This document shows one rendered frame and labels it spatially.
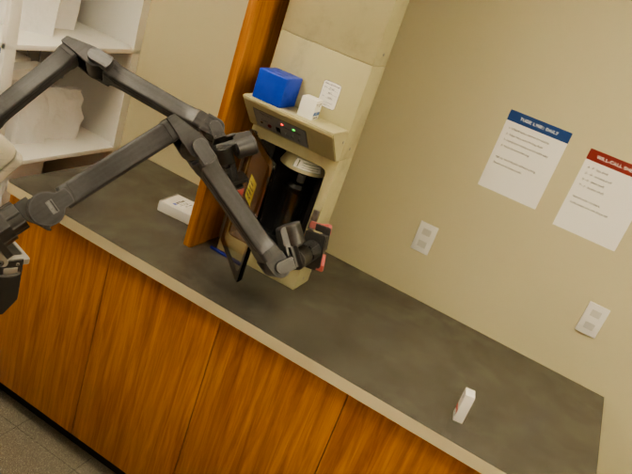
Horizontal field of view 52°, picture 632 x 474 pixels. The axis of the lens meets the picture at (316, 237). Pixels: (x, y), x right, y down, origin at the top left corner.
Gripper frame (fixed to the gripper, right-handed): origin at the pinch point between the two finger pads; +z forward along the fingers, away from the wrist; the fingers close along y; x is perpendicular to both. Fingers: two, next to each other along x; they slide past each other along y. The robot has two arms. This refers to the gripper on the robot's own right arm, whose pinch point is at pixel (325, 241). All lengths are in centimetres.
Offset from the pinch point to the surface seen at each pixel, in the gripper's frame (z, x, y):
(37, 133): 20, 139, -8
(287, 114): 1.8, 20.6, 33.0
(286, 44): 14, 31, 51
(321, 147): 7.0, 10.2, 25.1
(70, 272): -16, 83, -37
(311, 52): 14, 22, 50
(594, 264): 54, -74, 2
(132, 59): 53, 122, 24
